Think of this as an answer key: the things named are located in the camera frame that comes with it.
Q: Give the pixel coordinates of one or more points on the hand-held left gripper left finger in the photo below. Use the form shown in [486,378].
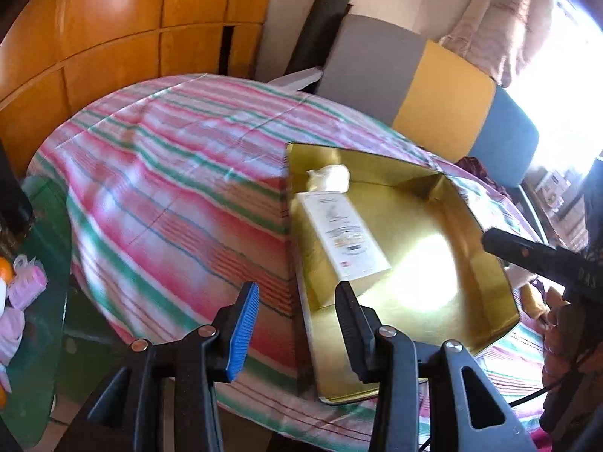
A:
[242,332]

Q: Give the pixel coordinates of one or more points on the pink wrapped packet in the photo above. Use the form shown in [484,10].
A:
[10,334]
[30,280]

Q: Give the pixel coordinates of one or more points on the orange fruit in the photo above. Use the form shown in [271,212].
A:
[4,269]

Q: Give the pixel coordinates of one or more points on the grey yellow blue sofa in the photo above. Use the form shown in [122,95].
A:
[424,84]

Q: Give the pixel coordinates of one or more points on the gold hexagonal tray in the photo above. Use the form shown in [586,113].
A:
[424,254]

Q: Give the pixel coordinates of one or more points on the black rolled mat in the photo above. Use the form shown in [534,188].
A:
[318,28]

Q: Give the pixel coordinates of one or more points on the dark red cloth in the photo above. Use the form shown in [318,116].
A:
[476,167]

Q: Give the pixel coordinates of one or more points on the beige carton box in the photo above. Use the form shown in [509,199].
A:
[344,230]

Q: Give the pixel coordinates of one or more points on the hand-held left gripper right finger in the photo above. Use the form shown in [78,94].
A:
[352,334]

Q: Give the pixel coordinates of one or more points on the striped tablecloth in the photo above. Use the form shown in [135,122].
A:
[179,188]

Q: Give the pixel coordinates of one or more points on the white tissue ball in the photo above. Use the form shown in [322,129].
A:
[329,178]

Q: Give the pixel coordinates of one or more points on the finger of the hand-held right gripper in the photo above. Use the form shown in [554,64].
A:
[518,250]

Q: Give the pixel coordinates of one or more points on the wooden wardrobe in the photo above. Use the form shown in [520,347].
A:
[117,42]

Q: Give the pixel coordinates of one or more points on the person's right hand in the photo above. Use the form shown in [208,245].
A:
[555,339]

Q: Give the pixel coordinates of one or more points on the white flat board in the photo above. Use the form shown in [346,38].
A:
[297,79]

